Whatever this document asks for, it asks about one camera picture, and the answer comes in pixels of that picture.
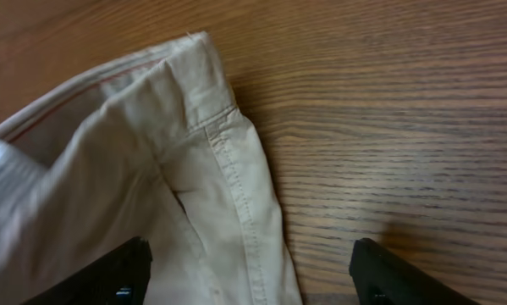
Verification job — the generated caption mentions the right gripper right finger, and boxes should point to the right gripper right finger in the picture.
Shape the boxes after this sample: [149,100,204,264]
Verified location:
[349,238,478,305]

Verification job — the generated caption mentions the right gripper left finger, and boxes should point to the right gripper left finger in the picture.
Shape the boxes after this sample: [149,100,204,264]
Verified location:
[24,236,152,305]

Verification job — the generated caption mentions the beige khaki shorts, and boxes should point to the beige khaki shorts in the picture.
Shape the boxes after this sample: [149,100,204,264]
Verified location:
[0,32,301,305]

